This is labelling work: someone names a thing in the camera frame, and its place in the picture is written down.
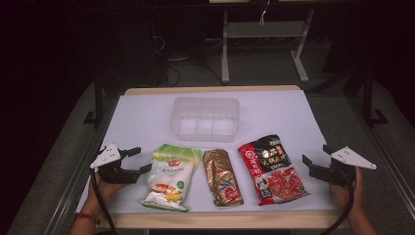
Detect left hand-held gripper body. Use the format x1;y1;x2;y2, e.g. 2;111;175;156
89;143;141;185

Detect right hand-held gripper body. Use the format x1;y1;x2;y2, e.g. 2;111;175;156
321;146;378;187

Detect white and green food packet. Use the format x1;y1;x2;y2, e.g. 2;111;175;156
139;143;203;212

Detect black and red food packet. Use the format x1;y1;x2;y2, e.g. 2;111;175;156
237;133;310;208

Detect gold and brown food packet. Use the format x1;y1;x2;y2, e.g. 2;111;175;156
202;148;245;208

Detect clear plastic container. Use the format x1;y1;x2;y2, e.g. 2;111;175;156
169;96;241;143

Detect person's left hand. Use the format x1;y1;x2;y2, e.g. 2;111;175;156
85;177;129;214

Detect person's right hand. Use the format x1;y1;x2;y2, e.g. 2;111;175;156
328;165;365;214

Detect white table mat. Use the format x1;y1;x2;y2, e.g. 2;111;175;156
75;89;341;215

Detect black metal stand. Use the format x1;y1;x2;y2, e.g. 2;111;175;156
361;67;390;127
82;71;106;128

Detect left hand-held gripper black cable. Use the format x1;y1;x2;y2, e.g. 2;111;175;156
89;168;119;235

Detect hand-held gripper black cable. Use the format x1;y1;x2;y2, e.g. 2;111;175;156
317;167;356;235
89;168;119;235

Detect right hand-held gripper black cable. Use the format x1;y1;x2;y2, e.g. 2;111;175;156
317;167;356;235

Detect red string bracelet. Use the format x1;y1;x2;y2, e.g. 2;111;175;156
73;211;102;226

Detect black floor cables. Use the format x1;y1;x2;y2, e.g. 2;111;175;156
153;33;227;88

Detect white metal frame desk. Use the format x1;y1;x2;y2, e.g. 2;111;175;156
220;8;316;84

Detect hanging white cord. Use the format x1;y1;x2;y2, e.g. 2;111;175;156
258;0;272;26

